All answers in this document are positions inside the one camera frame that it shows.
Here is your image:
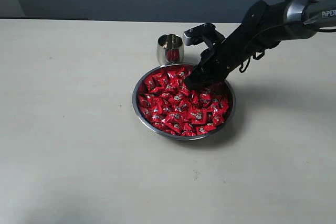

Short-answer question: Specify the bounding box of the black cable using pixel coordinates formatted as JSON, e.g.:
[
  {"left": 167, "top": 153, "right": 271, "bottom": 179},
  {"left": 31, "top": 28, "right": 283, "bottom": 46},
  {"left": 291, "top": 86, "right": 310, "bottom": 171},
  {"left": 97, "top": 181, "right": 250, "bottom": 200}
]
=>
[{"left": 238, "top": 23, "right": 336, "bottom": 74}]

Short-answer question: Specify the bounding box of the red wrapped candy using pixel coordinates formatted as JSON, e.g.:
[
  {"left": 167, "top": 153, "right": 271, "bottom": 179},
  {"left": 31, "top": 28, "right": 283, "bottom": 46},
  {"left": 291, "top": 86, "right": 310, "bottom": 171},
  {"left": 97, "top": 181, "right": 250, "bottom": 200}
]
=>
[
  {"left": 187, "top": 109, "right": 207, "bottom": 121},
  {"left": 152, "top": 72, "right": 169, "bottom": 87},
  {"left": 165, "top": 112, "right": 184, "bottom": 123},
  {"left": 196, "top": 124, "right": 216, "bottom": 135}
]

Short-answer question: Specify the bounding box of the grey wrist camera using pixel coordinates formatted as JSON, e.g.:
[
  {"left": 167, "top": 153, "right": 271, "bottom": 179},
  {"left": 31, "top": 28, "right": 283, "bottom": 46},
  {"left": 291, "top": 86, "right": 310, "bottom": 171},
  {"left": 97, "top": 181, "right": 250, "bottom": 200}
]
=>
[{"left": 183, "top": 23, "right": 225, "bottom": 48}]

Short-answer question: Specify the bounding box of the stainless steel bowl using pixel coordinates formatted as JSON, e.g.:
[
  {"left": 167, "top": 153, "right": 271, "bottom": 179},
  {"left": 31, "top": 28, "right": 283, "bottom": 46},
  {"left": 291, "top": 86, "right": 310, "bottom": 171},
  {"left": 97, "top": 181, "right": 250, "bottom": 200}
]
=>
[{"left": 132, "top": 63, "right": 236, "bottom": 141}]

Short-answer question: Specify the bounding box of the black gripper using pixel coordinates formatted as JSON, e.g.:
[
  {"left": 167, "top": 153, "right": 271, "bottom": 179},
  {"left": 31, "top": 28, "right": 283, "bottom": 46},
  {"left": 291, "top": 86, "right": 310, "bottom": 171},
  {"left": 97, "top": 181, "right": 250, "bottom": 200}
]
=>
[{"left": 183, "top": 31, "right": 259, "bottom": 90}]

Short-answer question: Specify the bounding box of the small steel cup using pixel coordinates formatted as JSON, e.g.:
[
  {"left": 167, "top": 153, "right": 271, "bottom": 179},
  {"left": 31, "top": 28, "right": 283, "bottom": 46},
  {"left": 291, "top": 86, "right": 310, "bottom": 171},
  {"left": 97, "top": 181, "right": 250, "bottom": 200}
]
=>
[{"left": 156, "top": 34, "right": 184, "bottom": 65}]

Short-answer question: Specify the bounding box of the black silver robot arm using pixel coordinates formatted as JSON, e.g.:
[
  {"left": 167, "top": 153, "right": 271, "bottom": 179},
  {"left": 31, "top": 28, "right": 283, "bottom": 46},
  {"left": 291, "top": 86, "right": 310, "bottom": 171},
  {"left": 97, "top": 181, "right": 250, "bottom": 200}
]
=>
[{"left": 183, "top": 0, "right": 335, "bottom": 90}]

